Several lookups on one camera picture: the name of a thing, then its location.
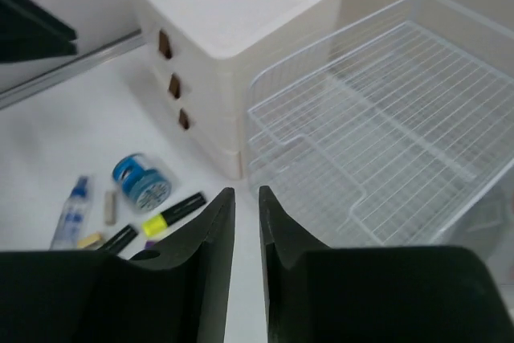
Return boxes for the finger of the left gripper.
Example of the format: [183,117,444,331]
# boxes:
[1,0,77,63]

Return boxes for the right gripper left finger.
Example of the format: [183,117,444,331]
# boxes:
[1,188,235,342]

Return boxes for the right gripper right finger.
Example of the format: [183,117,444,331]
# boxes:
[259,186,508,342]

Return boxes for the white top drawer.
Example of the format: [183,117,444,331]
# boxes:
[133,0,231,78]

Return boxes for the clear mesh document pouch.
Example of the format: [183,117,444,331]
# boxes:
[443,184,510,260]

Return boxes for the purple highlighter marker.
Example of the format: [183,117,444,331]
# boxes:
[144,240,157,250]

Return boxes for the yellow highlighter marker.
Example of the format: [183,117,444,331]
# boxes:
[142,192,207,237]

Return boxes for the green highlighter marker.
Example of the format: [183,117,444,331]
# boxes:
[98,224,138,255]

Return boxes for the small beige eraser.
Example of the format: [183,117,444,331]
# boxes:
[76,232,104,250]

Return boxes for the blue round jar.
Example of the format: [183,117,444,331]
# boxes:
[112,153,172,212]

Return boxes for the grey eraser stick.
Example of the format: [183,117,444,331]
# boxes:
[104,190,116,226]

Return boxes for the clear spray bottle blue cap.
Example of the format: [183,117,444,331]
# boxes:
[50,175,92,250]

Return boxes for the white drawer organizer body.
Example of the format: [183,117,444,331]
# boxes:
[131,0,342,180]

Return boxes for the aluminium rail frame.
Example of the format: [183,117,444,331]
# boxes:
[1,30,144,108]

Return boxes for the white wire mesh file rack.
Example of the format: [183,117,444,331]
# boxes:
[246,0,513,247]

